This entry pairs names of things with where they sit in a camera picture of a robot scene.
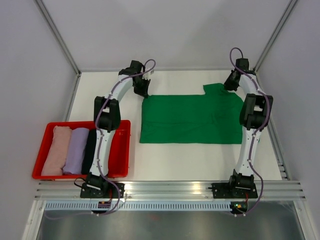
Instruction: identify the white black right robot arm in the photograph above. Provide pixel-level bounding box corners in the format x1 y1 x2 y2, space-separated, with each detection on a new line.
224 57 273 199

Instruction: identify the aluminium frame post right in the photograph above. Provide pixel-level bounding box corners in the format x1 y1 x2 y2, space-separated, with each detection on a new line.
253 0 299 72

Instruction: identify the green t shirt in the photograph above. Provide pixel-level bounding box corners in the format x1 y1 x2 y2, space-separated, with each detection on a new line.
139 83 244 145

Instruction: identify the white slotted cable duct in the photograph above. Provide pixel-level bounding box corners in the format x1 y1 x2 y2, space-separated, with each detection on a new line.
45 200 231 212

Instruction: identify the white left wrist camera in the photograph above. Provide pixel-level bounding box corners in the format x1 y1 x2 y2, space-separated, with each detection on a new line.
143 68 154 79

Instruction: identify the aluminium frame post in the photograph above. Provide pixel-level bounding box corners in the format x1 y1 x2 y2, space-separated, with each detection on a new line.
253 0 299 72
33 0 81 76

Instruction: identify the pink rolled t shirt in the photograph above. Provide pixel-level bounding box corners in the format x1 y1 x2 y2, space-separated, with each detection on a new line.
41 126 72 176

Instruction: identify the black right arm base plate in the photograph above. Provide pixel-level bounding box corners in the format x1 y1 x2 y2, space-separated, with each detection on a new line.
210 182 258 199

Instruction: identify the aluminium mounting rail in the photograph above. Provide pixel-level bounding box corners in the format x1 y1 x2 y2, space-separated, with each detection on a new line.
33 180 306 201

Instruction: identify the black rolled t shirt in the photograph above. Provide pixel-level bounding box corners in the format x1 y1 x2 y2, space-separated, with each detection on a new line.
81 129 97 175

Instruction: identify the red plastic bin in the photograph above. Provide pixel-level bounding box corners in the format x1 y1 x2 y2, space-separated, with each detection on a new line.
32 120 131 181

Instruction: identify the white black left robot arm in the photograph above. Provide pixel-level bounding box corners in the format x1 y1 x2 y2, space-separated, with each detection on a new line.
80 59 156 199

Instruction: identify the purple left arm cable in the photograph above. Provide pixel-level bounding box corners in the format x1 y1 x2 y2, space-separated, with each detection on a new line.
44 58 158 221

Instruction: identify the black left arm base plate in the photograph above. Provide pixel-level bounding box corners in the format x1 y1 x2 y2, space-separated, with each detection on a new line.
80 182 125 199

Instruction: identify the aluminium frame post left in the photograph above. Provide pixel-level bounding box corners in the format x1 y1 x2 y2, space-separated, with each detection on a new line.
33 0 81 76

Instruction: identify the lavender rolled t shirt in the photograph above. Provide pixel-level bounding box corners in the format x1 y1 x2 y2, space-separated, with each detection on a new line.
62 127 90 175

